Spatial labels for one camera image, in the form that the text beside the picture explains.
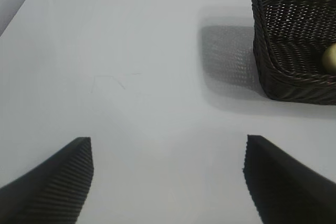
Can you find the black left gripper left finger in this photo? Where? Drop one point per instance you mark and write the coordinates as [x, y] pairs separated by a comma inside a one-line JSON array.
[[47, 190]]

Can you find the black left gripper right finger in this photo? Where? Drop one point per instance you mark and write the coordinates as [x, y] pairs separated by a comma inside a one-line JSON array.
[[288, 195]]

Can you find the dark brown wicker basket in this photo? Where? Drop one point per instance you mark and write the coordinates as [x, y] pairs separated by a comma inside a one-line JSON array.
[[288, 82]]

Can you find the pale yellow egg yolk pastry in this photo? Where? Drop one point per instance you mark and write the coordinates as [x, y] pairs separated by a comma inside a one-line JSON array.
[[330, 58]]

